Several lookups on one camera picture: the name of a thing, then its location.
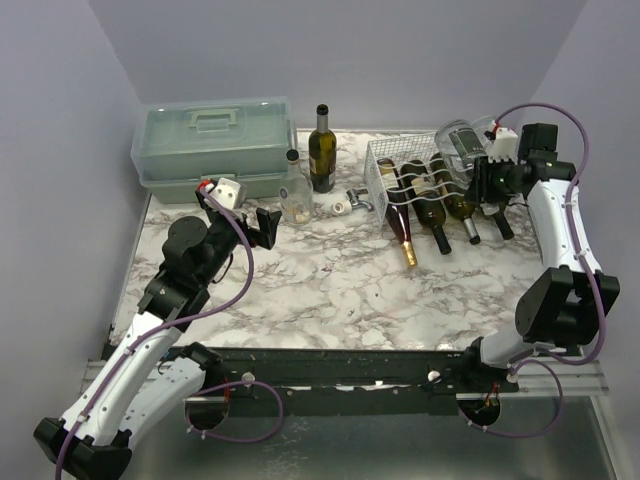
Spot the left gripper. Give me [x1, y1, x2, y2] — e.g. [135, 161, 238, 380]
[197, 193, 280, 286]

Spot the clear glass wine bottle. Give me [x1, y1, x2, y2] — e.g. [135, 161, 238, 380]
[279, 149, 313, 226]

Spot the clear bottle dark label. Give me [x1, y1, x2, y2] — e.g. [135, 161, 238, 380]
[435, 119, 487, 190]

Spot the dark green brown-label wine bottle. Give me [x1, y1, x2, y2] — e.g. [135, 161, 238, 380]
[308, 104, 337, 193]

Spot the clear bottle red cap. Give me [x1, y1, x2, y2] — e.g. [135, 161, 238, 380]
[471, 116, 496, 146]

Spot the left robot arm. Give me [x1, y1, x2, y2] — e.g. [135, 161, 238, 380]
[34, 181, 282, 479]

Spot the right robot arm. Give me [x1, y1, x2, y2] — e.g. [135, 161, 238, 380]
[459, 117, 620, 392]

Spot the green bottle black cap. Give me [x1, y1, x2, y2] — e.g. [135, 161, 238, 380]
[481, 203, 514, 240]

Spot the olive bottle silver cap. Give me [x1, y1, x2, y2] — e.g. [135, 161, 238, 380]
[429, 153, 481, 245]

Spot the dark green bottle black neck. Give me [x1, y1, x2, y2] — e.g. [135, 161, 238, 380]
[400, 159, 452, 255]

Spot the red bottle gold foil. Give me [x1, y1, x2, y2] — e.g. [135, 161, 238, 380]
[377, 158, 418, 268]

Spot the white plastic pipe fitting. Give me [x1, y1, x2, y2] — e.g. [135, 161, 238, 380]
[328, 201, 352, 216]

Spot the green plastic toolbox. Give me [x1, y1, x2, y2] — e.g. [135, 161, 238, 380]
[131, 97, 298, 204]

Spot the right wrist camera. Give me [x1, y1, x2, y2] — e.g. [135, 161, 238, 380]
[487, 127, 519, 162]

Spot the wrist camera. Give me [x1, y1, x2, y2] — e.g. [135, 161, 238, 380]
[196, 178, 246, 214]
[487, 127, 519, 162]

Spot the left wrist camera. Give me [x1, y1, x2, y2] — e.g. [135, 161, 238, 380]
[196, 178, 246, 214]

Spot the white wire wine rack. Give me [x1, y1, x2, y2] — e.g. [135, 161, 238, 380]
[364, 130, 472, 226]

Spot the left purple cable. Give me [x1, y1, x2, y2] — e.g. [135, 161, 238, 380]
[53, 187, 286, 471]

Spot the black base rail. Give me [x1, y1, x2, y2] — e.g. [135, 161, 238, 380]
[159, 344, 561, 416]

